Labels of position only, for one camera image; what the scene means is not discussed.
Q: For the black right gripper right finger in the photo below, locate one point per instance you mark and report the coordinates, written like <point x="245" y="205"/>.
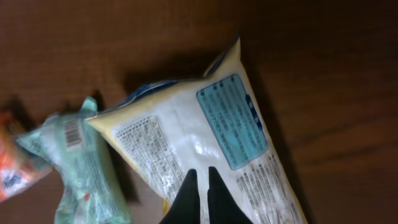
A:
<point x="221" y="205"/>

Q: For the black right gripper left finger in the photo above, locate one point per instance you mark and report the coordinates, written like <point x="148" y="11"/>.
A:
<point x="186" y="207"/>

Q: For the yellow blue snack bag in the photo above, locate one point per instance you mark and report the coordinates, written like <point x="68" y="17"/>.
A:
<point x="167" y="128"/>

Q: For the light teal wipes pack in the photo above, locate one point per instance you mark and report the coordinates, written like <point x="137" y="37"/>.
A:
<point x="92" y="193"/>

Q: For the orange tissue pack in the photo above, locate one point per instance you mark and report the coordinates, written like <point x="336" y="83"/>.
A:
<point x="20" y="169"/>

